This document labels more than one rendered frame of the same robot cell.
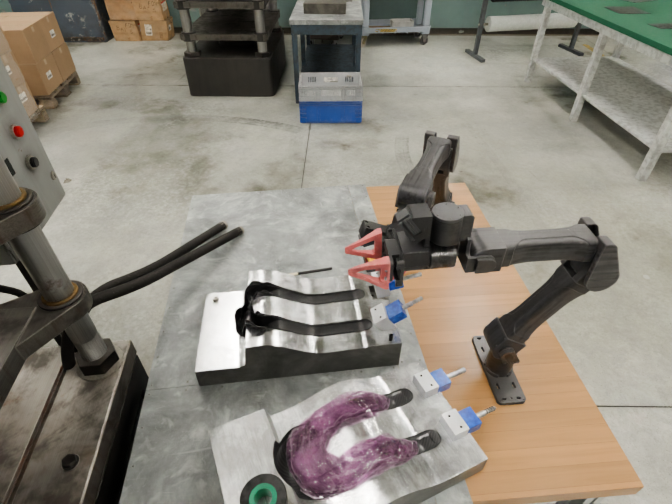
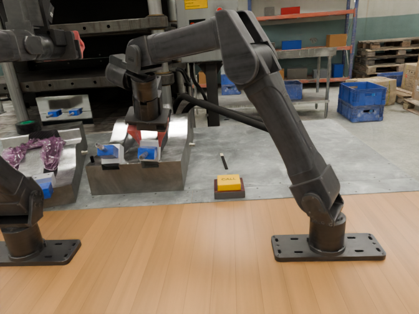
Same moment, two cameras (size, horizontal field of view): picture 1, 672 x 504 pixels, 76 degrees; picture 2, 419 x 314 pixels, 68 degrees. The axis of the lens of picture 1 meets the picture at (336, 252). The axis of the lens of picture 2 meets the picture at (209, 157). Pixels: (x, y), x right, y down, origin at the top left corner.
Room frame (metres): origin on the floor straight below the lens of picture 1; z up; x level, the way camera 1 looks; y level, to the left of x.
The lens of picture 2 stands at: (1.11, -0.88, 1.20)
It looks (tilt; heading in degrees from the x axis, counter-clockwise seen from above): 21 degrees down; 99
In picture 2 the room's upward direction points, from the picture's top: 4 degrees counter-clockwise
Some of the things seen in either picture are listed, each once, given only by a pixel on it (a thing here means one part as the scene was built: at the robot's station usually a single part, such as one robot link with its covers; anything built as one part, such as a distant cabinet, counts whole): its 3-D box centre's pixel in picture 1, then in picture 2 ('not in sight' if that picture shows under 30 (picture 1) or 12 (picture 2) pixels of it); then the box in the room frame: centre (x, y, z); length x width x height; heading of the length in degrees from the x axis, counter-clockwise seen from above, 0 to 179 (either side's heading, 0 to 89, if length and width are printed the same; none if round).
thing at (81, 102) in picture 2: not in sight; (83, 103); (0.11, 0.83, 0.87); 0.50 x 0.27 x 0.17; 97
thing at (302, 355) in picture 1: (297, 318); (150, 141); (0.75, 0.10, 0.87); 0.50 x 0.26 x 0.14; 97
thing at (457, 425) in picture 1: (471, 419); not in sight; (0.48, -0.29, 0.86); 0.13 x 0.05 x 0.05; 114
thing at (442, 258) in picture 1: (439, 251); (34, 43); (0.63, -0.20, 1.21); 0.07 x 0.06 x 0.07; 95
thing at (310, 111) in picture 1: (330, 104); not in sight; (4.17, 0.05, 0.11); 0.61 x 0.41 x 0.22; 89
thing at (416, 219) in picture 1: (410, 232); (44, 21); (0.62, -0.14, 1.25); 0.07 x 0.06 x 0.11; 5
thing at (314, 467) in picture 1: (349, 437); (35, 147); (0.41, -0.03, 0.90); 0.26 x 0.18 x 0.08; 114
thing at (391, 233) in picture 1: (407, 256); (50, 46); (0.62, -0.14, 1.20); 0.10 x 0.07 x 0.07; 5
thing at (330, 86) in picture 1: (330, 86); not in sight; (4.17, 0.05, 0.28); 0.61 x 0.41 x 0.15; 89
